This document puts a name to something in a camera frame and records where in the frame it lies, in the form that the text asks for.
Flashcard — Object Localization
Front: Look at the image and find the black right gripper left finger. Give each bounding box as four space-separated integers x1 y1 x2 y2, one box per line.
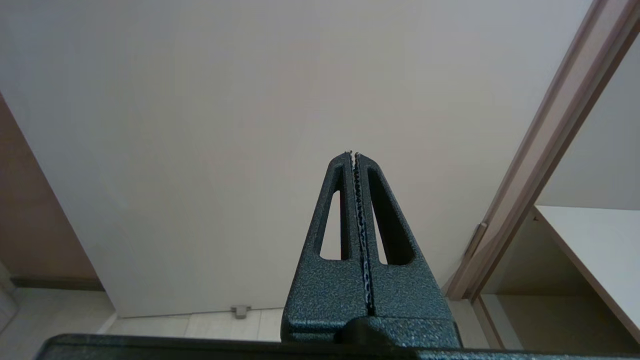
281 152 374 343

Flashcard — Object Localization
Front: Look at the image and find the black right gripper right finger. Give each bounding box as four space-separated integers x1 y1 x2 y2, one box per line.
355 153 454 319

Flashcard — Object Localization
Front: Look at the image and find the white room door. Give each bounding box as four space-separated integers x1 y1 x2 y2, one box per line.
0 0 596 319

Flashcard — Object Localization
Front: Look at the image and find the white closet shelf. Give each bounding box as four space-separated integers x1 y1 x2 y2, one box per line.
532 205 640 345

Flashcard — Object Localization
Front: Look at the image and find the brown skirting board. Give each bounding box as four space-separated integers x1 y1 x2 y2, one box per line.
10 276 106 292

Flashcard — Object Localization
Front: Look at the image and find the small closet frame bracket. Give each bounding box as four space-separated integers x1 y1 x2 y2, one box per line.
465 222 488 258

